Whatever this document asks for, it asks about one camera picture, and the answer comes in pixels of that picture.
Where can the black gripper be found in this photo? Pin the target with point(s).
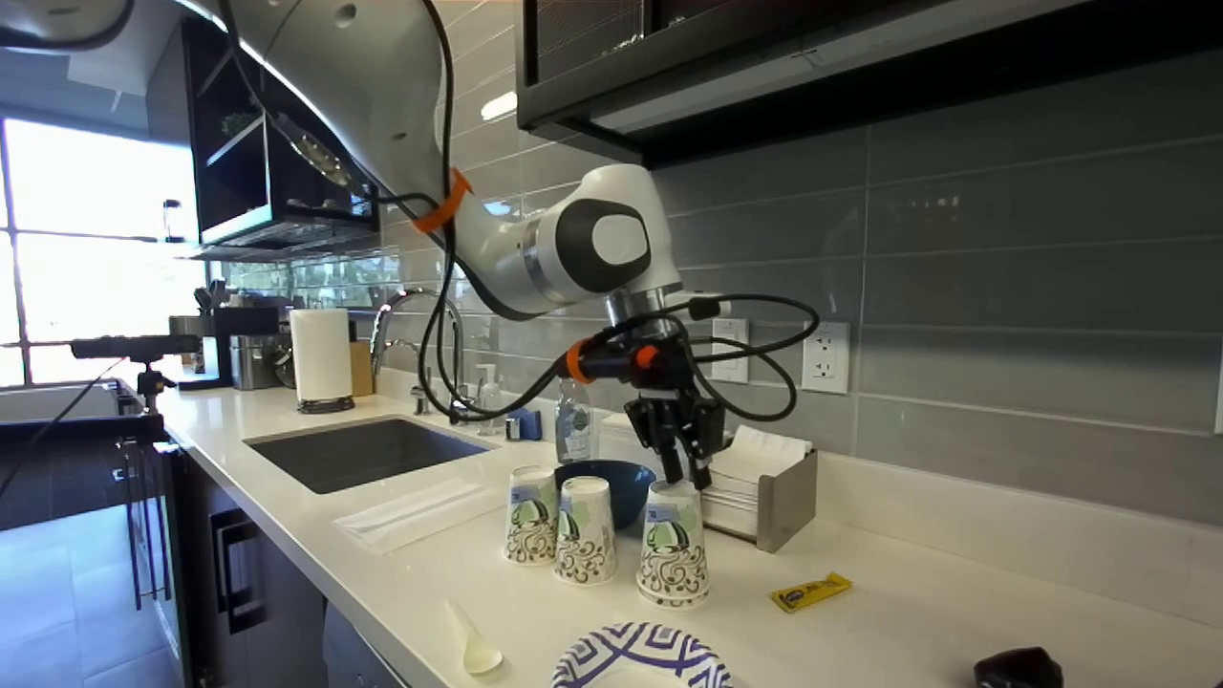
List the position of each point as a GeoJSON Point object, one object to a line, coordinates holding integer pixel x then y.
{"type": "Point", "coordinates": [667, 395]}

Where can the patterned paper cup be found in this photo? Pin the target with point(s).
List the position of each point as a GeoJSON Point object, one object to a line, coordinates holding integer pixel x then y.
{"type": "Point", "coordinates": [533, 514]}
{"type": "Point", "coordinates": [587, 530]}
{"type": "Point", "coordinates": [675, 563]}
{"type": "Point", "coordinates": [670, 511]}

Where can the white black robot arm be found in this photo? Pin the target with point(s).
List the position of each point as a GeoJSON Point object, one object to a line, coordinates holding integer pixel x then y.
{"type": "Point", "coordinates": [377, 74]}

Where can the blue bowl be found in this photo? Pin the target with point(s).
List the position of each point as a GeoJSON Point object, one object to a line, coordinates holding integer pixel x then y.
{"type": "Point", "coordinates": [625, 478]}

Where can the clear napkin holder box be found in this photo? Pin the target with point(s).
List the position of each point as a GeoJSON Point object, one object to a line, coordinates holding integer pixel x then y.
{"type": "Point", "coordinates": [763, 486]}

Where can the yellow sachet packet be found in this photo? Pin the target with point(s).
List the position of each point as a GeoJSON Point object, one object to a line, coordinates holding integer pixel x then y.
{"type": "Point", "coordinates": [814, 594]}

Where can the blue patterned paper plate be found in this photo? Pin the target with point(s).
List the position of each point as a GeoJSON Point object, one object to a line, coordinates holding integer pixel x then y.
{"type": "Point", "coordinates": [642, 655]}

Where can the white plastic spoon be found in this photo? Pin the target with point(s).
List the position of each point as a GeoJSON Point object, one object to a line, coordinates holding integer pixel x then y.
{"type": "Point", "coordinates": [475, 650]}

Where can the chrome faucet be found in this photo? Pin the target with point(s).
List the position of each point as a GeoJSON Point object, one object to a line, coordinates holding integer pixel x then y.
{"type": "Point", "coordinates": [384, 340]}

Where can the kitchen sink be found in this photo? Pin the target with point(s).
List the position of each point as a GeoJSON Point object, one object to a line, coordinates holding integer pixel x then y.
{"type": "Point", "coordinates": [329, 460]}

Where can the black upper cabinet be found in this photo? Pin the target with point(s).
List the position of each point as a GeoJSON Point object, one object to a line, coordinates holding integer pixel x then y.
{"type": "Point", "coordinates": [670, 82]}

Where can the paper towel roll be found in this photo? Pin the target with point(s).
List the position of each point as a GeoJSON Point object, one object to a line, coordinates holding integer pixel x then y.
{"type": "Point", "coordinates": [322, 370]}

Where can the small black object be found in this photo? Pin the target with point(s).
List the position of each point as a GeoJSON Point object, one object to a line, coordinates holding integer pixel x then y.
{"type": "Point", "coordinates": [1030, 665]}

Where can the white wall outlet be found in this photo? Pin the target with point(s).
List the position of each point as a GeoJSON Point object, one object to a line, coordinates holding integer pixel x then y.
{"type": "Point", "coordinates": [828, 357]}
{"type": "Point", "coordinates": [732, 334]}

